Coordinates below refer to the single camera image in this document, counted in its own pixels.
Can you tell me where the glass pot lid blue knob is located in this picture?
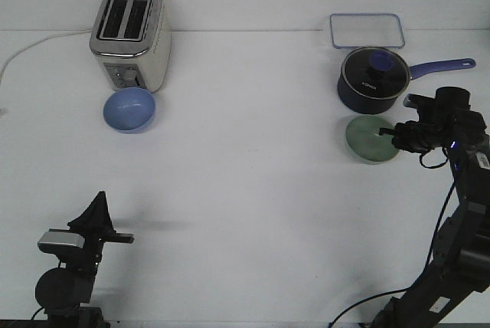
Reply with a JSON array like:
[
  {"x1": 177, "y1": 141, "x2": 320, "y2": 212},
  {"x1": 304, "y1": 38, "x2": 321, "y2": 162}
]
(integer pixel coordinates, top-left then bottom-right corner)
[{"x1": 341, "y1": 47, "x2": 410, "y2": 100}]

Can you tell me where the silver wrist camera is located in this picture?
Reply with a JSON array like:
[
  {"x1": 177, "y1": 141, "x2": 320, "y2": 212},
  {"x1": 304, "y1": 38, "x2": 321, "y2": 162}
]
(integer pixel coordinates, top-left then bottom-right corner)
[
  {"x1": 38, "y1": 230, "x2": 85, "y2": 254},
  {"x1": 403, "y1": 93, "x2": 426, "y2": 110}
]

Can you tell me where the green bowl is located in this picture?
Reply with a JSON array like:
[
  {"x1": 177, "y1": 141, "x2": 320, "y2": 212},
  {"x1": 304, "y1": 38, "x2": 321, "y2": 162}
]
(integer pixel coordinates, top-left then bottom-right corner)
[{"x1": 345, "y1": 115, "x2": 399, "y2": 164}]

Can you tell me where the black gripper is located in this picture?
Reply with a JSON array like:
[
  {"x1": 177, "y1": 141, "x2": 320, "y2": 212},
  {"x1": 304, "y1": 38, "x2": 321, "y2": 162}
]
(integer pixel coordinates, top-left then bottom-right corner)
[
  {"x1": 55, "y1": 191, "x2": 135, "y2": 273},
  {"x1": 379, "y1": 111, "x2": 456, "y2": 154}
]

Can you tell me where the white toaster power cable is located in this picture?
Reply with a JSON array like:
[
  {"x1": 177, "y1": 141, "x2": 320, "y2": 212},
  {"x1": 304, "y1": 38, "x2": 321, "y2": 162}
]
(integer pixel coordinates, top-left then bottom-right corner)
[{"x1": 0, "y1": 30, "x2": 95, "y2": 86}]

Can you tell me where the blue bowl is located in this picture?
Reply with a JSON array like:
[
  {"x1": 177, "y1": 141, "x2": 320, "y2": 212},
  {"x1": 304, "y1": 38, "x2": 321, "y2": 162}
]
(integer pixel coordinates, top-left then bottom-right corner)
[{"x1": 102, "y1": 87, "x2": 156, "y2": 133}]

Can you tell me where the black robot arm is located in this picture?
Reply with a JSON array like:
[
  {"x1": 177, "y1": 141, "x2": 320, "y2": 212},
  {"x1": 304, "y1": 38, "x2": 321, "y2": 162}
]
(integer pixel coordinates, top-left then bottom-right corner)
[
  {"x1": 371, "y1": 87, "x2": 489, "y2": 327},
  {"x1": 34, "y1": 191, "x2": 134, "y2": 327}
]

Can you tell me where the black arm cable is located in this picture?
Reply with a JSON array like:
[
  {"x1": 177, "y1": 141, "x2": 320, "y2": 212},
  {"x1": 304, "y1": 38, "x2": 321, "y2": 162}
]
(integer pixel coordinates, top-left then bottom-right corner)
[{"x1": 328, "y1": 139, "x2": 462, "y2": 328}]

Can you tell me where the silver white two-slot toaster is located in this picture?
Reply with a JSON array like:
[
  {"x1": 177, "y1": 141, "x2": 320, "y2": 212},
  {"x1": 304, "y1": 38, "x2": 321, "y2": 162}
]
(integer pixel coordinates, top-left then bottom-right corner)
[{"x1": 89, "y1": 0, "x2": 172, "y2": 93}]

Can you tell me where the blue saucepan with handle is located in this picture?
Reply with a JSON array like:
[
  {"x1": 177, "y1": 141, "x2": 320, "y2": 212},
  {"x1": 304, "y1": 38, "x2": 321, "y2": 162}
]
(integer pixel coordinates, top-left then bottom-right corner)
[{"x1": 338, "y1": 58, "x2": 476, "y2": 114}]

